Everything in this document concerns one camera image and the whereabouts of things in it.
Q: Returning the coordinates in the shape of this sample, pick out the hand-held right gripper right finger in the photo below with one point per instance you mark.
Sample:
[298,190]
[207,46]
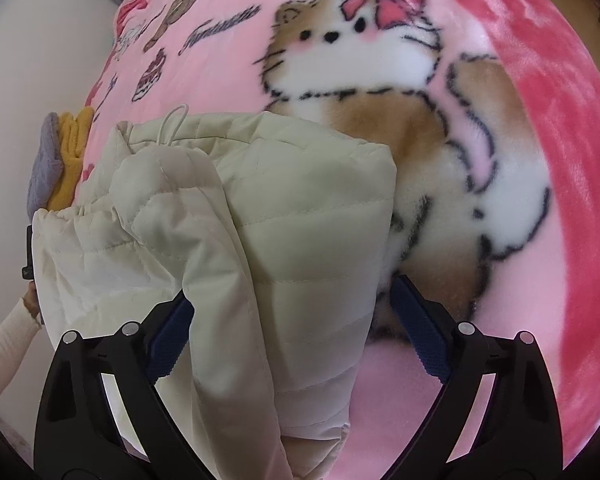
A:
[420,325]

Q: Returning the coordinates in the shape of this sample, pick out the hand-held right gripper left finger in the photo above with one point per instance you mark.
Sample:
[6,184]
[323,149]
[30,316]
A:
[169,342]

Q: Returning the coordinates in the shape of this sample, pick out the person's left forearm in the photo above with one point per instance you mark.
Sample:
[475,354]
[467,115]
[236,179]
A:
[5,355]

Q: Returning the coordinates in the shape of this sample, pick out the pink printed blanket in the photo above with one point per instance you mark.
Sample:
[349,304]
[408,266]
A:
[480,100]

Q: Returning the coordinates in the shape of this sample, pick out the yellow knitted cloth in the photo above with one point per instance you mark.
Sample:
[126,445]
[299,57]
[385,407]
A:
[70,160]

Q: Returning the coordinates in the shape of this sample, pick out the grey cloth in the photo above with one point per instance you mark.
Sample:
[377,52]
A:
[45,165]

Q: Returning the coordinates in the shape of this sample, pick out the cream quilted jacket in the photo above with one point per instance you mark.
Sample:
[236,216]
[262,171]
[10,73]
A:
[290,220]

